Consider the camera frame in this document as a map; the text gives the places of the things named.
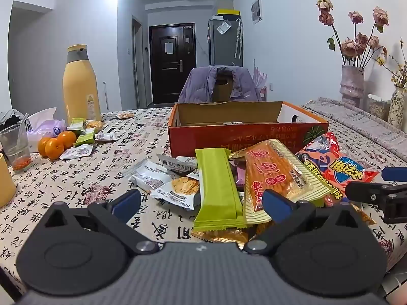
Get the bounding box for purple padded jacket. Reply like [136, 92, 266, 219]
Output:
[178, 65, 264, 104]

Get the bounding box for clear plastic spoon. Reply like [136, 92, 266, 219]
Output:
[16, 113, 30, 162]

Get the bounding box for grey interior door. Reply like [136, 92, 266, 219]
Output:
[132, 14, 142, 110]

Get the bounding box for white gold cracker packet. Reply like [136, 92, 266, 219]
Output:
[157, 154, 199, 175]
[149, 178, 202, 211]

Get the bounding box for speckled vase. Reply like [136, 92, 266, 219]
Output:
[387, 87, 407, 129]

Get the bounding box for pink ceramic vase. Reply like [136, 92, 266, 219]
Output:
[339, 65, 365, 107]

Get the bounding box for long green snack packet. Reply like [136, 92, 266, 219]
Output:
[192, 149, 244, 232]

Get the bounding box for dark clothes pile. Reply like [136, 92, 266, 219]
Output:
[0, 110, 31, 131]

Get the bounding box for orange cardboard box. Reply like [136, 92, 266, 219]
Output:
[168, 101, 329, 159]

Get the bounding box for orange fruit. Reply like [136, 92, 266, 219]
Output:
[57, 131, 77, 149]
[37, 138, 51, 156]
[45, 138, 65, 160]

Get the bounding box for grey quilted blanket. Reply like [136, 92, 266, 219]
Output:
[300, 97, 407, 169]

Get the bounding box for white folded umbrella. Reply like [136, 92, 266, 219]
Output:
[234, 18, 244, 59]

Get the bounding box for grey refrigerator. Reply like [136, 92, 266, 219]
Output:
[208, 17, 244, 68]

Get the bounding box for yellow cup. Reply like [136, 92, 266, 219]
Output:
[0, 153, 17, 208]

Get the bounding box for small green snack packet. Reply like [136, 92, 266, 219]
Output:
[74, 130, 97, 147]
[67, 118, 86, 134]

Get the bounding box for yellow flower branches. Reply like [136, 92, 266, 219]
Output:
[377, 38, 407, 89]

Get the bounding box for dried rose bouquet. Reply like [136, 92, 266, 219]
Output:
[316, 0, 390, 69]

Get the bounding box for clear plastic cup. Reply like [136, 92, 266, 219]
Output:
[0, 122, 32, 174]

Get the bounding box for glass storage jar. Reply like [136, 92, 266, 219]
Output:
[367, 94, 391, 122]

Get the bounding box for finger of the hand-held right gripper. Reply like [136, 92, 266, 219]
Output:
[345, 181, 407, 224]
[382, 167, 407, 181]

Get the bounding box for purple tissue pack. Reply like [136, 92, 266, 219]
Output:
[27, 107, 67, 153]

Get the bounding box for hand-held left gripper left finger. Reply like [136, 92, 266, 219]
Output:
[43, 189, 159, 255]

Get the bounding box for orange stick snack packet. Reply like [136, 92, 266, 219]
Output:
[229, 139, 341, 226]

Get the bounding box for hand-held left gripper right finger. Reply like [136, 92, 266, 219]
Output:
[243, 189, 360, 256]

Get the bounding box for red noodle snack packet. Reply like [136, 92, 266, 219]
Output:
[294, 132, 380, 204]

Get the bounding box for crumpled white snack packet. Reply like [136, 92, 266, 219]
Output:
[129, 160, 179, 194]

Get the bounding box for dark entrance door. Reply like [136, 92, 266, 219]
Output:
[149, 24, 195, 105]

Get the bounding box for yellow thermos bottle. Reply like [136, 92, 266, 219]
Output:
[63, 44, 102, 124]

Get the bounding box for flat white snack packet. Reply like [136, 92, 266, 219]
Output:
[60, 144, 93, 160]
[95, 132, 118, 143]

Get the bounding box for wooden chair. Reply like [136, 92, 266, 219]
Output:
[214, 75, 234, 102]

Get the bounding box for pink paper bag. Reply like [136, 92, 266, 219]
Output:
[253, 59, 269, 100]

